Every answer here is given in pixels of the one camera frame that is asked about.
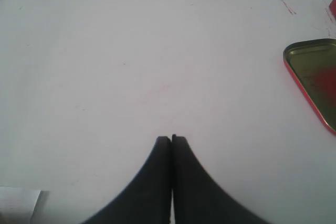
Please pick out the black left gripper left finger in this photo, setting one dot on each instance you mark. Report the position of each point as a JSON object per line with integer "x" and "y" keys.
{"x": 147, "y": 198}

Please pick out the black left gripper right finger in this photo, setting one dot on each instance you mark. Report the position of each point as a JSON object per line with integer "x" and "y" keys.
{"x": 197, "y": 198}

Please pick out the white paper scrap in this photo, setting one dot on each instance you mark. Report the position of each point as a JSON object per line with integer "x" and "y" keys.
{"x": 21, "y": 205}

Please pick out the red plastic stamp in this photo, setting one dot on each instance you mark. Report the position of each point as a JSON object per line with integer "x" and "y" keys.
{"x": 332, "y": 8}

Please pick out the gold tin lid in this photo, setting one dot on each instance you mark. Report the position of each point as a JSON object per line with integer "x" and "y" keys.
{"x": 312, "y": 66}

